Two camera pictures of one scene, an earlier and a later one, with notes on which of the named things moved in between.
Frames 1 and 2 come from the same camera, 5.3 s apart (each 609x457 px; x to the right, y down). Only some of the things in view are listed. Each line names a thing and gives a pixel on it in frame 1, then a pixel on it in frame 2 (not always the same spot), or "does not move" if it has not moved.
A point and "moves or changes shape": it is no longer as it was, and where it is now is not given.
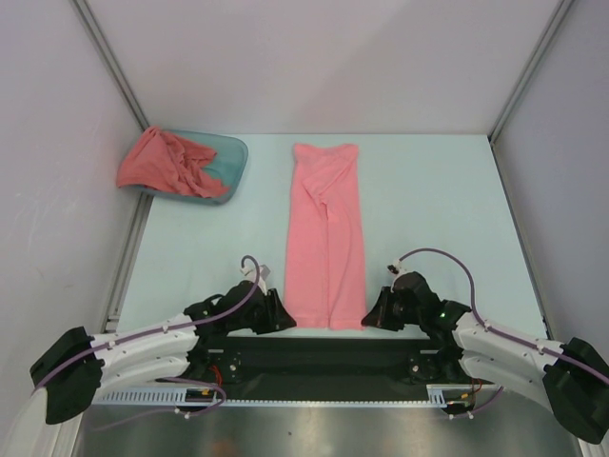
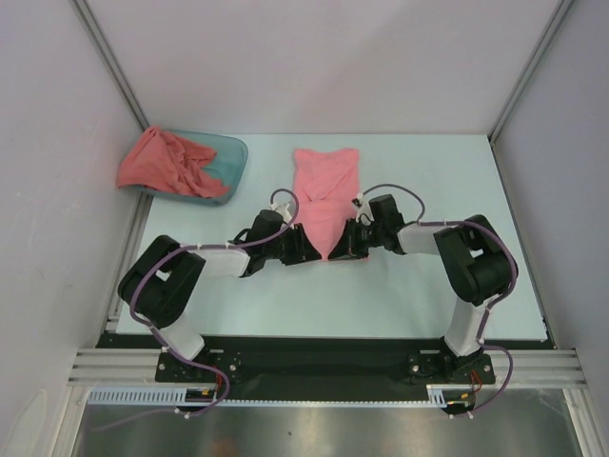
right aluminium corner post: (528, 69) does not move
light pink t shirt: (324, 276) moves or changes shape
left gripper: (276, 317) -> (303, 249)
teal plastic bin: (226, 166) does not move
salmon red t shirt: (158, 158) does not move
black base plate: (327, 364) does not move
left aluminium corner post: (82, 9) does not move
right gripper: (379, 316) -> (349, 246)
